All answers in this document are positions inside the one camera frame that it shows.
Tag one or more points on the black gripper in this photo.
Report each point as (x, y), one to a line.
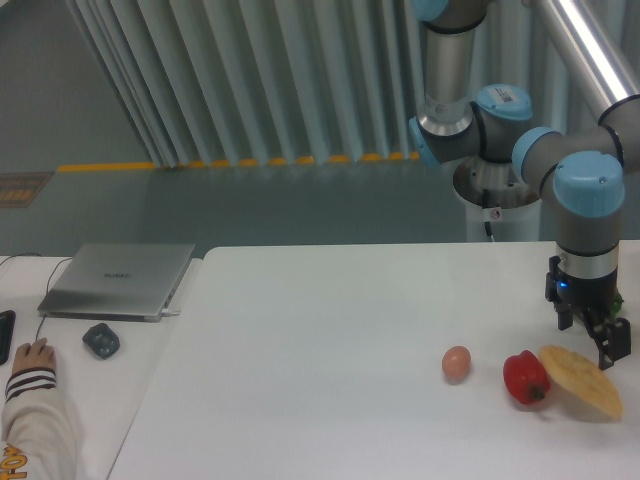
(594, 299)

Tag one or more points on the person's hand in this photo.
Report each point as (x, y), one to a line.
(34, 358)

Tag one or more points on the black phone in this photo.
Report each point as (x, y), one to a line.
(7, 323)

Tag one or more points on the green bell pepper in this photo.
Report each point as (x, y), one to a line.
(616, 305)

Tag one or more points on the brown egg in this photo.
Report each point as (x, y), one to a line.
(456, 363)

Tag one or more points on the triangular bread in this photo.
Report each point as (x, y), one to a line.
(582, 378)

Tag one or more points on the dark grey small tray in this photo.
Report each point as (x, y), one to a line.
(102, 341)

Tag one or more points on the red bell pepper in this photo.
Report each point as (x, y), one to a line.
(525, 378)

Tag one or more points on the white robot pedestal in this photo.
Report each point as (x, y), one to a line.
(498, 206)

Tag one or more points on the white side table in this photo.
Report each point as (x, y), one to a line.
(101, 396)

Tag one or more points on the silver closed laptop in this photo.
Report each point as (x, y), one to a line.
(130, 282)

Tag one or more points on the white sleeved forearm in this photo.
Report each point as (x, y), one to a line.
(37, 439)

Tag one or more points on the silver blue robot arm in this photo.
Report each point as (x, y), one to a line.
(579, 176)

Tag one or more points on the folded grey partition screen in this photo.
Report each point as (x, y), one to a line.
(264, 82)

